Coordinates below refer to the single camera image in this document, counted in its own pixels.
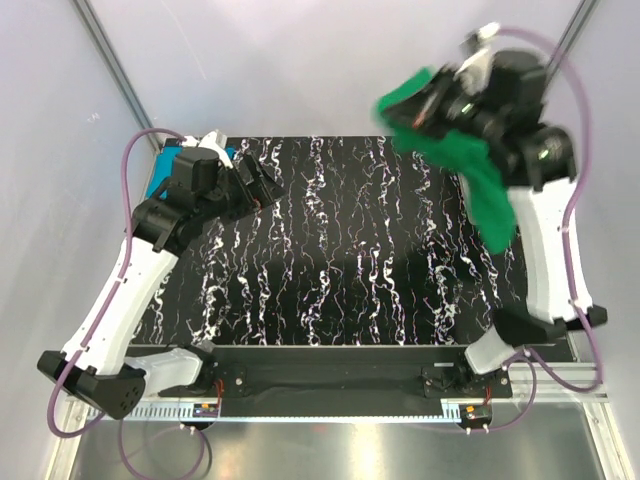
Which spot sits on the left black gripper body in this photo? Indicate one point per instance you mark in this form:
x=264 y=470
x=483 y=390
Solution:
x=232 y=199

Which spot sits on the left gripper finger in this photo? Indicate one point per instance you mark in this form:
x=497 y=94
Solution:
x=265 y=200
x=260 y=181

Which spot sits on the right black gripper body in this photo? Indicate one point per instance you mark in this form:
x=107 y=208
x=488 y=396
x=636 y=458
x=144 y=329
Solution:
x=449 y=106

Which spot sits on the green t-shirt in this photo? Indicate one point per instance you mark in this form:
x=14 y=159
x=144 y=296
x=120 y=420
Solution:
x=456 y=153

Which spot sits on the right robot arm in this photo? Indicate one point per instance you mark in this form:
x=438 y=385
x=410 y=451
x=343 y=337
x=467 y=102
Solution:
x=536 y=162

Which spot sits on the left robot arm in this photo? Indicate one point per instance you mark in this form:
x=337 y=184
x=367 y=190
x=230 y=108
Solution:
x=93 y=366

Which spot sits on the folded blue t-shirt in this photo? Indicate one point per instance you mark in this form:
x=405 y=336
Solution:
x=160 y=170

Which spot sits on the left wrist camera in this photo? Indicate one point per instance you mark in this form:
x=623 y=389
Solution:
x=214 y=140

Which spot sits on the right corner frame post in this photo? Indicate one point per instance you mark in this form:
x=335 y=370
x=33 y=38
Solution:
x=571 y=34

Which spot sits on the corner frame post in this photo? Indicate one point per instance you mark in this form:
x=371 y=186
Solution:
x=100 y=39
x=571 y=34

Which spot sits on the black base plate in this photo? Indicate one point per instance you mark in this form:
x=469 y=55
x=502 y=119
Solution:
x=320 y=383

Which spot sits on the left corner frame post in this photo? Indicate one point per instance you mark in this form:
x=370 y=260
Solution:
x=100 y=39

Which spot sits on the aluminium frame rail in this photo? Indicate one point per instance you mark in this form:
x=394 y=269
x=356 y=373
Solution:
x=396 y=421

